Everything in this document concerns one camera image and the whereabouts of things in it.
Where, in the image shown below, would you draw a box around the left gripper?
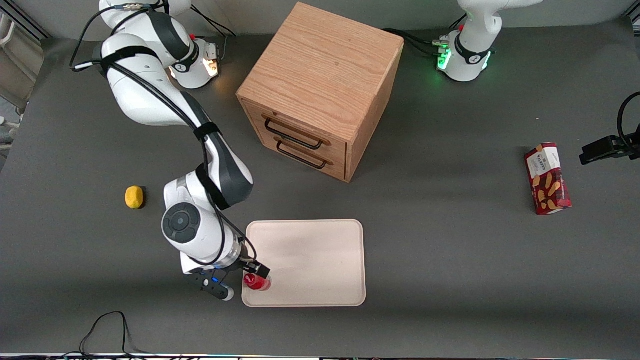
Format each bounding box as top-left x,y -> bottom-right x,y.
579,135 -> 640,166

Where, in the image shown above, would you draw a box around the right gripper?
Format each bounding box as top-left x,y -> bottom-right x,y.
180,251 -> 272,280

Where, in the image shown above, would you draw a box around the red coke bottle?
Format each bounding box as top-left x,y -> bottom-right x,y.
242,272 -> 273,292

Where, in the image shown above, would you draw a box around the beige plastic tray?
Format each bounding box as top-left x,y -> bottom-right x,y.
241,219 -> 367,308

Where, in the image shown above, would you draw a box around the red cookie box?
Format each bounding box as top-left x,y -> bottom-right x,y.
524,142 -> 572,216

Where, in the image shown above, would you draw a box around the yellow lemon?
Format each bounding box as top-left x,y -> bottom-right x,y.
124,185 -> 145,210

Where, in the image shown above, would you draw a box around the wooden drawer cabinet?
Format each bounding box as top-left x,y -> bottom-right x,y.
236,1 -> 405,184

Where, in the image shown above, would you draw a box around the black cable loop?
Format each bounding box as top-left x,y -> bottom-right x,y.
616,92 -> 640,147

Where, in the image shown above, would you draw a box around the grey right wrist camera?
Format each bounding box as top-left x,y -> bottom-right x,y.
187,271 -> 235,302

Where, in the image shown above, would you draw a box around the black metal drawer handle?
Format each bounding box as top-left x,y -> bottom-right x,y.
275,138 -> 333,170
263,116 -> 331,150

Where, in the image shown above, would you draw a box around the thin black cable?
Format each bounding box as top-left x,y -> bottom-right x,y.
60,311 -> 151,360

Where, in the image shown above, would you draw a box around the black left arm base cables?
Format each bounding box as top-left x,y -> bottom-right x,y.
382,14 -> 468,57

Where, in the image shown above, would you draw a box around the black arm base cables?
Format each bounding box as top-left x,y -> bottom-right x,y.
382,14 -> 468,57
189,5 -> 238,62

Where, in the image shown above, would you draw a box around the black right arm base cables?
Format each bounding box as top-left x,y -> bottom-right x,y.
189,5 -> 238,62

